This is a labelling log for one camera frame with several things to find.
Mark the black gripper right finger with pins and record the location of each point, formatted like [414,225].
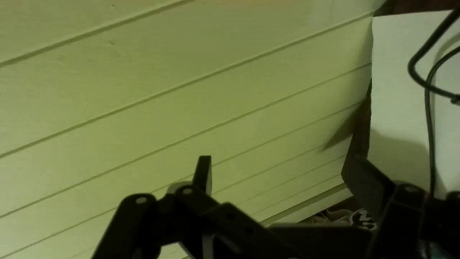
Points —
[371,187]

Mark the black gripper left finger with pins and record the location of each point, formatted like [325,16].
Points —
[201,174]

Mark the white paper sheet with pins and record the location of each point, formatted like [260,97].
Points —
[397,95]

